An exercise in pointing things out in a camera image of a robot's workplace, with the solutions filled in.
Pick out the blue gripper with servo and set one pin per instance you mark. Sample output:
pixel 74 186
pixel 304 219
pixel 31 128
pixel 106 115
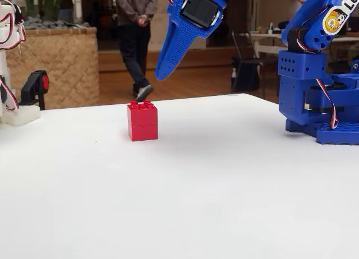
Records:
pixel 182 32

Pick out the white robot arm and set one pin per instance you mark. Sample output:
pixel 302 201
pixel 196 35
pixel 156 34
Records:
pixel 21 116

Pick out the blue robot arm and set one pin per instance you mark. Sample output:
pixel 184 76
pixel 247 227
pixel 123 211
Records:
pixel 303 85

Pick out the red toy brick block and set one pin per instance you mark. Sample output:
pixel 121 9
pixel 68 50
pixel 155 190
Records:
pixel 142 121

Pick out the person's bare hand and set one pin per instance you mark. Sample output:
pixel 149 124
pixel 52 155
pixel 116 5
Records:
pixel 142 20

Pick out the person in brown sweater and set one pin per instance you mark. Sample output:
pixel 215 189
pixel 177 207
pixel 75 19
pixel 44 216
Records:
pixel 131 46

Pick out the black chair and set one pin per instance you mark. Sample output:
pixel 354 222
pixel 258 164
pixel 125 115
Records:
pixel 246 74

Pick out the white table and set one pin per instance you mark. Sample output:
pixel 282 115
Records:
pixel 269 41

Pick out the woven wicker planter basket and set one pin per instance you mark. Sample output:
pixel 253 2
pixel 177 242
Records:
pixel 56 68

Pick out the grey stones in planter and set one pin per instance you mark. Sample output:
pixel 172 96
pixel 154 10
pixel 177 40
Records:
pixel 50 24

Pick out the green plants in planter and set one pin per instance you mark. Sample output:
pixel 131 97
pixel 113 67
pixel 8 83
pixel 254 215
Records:
pixel 49 4

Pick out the black clamp with red knob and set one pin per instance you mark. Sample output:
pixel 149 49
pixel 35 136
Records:
pixel 31 86

